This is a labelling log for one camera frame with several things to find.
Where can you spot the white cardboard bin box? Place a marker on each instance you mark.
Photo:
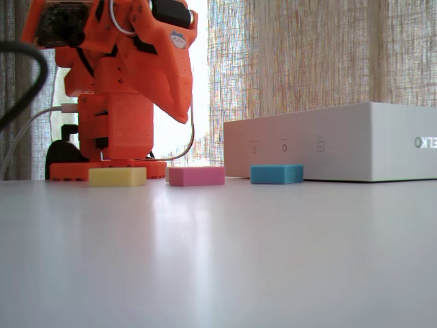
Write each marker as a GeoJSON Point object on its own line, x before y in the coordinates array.
{"type": "Point", "coordinates": [341, 147]}

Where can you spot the pink foam cuboid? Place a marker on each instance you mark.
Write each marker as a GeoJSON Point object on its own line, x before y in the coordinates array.
{"type": "Point", "coordinates": [196, 176]}

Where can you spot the cream foam cuboid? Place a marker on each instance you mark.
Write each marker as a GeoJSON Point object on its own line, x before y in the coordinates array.
{"type": "Point", "coordinates": [167, 174]}

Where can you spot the yellow foam cuboid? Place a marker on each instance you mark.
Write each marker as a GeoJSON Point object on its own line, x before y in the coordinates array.
{"type": "Point", "coordinates": [116, 177]}

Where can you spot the black table clamp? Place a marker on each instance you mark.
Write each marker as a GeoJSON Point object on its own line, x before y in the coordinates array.
{"type": "Point", "coordinates": [63, 152]}

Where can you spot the blue foam cuboid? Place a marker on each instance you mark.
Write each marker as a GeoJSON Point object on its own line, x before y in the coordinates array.
{"type": "Point", "coordinates": [274, 174]}

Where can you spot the orange gripper with servo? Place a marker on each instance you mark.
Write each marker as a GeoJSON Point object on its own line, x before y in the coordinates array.
{"type": "Point", "coordinates": [175, 73]}

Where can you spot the orange robot base plate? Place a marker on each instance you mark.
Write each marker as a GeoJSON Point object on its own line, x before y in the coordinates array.
{"type": "Point", "coordinates": [153, 169]}

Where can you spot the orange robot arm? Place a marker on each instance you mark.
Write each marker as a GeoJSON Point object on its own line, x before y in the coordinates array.
{"type": "Point", "coordinates": [116, 112]}

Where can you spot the beige woven curtain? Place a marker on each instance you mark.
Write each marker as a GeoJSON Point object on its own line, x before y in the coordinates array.
{"type": "Point", "coordinates": [17, 102]}
{"type": "Point", "coordinates": [324, 51]}

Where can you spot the wrist camera with orange mount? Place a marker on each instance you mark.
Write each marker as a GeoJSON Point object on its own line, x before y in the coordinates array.
{"type": "Point", "coordinates": [51, 24]}

